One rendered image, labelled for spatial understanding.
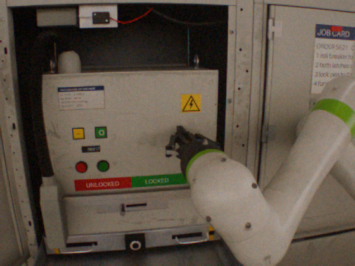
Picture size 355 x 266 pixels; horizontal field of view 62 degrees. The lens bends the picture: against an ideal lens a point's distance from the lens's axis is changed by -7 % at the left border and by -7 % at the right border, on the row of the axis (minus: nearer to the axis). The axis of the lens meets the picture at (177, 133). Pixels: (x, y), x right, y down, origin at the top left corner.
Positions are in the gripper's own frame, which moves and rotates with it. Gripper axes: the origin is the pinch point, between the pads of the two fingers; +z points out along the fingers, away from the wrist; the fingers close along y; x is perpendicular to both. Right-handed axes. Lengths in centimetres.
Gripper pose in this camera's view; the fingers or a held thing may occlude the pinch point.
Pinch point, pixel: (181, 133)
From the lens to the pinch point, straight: 84.3
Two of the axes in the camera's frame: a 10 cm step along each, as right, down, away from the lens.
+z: -1.9, -2.7, 9.4
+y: 9.8, -0.6, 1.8
